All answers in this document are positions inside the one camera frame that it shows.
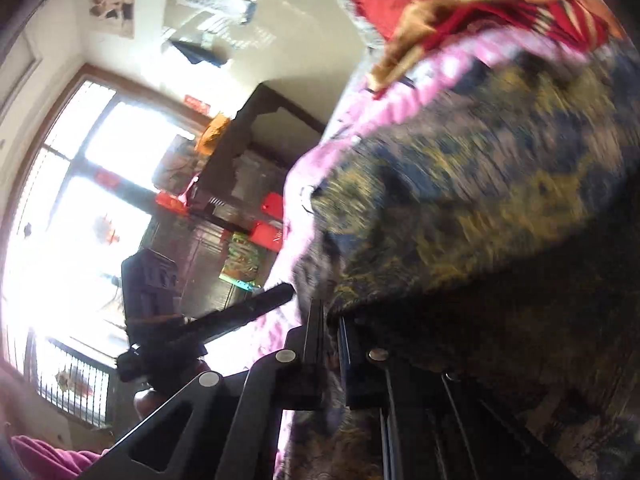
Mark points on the wall poster with figures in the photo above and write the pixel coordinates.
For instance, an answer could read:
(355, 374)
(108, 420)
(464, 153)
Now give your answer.
(114, 17)

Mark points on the pink penguin bed sheet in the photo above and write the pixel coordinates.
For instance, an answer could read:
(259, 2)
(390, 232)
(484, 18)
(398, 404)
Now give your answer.
(380, 110)

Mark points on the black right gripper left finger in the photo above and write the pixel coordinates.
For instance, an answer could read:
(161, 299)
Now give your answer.
(224, 427)

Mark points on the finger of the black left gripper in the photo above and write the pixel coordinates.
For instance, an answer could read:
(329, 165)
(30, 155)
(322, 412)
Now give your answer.
(217, 324)

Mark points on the dark floral patterned garment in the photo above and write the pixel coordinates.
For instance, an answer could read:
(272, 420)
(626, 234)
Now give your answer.
(555, 336)

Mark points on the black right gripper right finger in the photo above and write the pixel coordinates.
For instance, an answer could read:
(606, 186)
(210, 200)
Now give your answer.
(436, 425)

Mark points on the person's left hand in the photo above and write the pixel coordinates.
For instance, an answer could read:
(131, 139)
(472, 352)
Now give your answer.
(148, 401)

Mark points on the wooden framed window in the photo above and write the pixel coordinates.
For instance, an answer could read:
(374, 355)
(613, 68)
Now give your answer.
(99, 188)

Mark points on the magenta left sleeve forearm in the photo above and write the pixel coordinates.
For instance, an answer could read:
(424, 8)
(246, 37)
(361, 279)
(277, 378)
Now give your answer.
(42, 461)

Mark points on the red gold floral blanket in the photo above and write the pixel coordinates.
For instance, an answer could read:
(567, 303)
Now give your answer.
(409, 29)

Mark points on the dark wooden cabinet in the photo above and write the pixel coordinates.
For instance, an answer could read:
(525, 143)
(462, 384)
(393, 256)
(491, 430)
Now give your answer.
(211, 196)

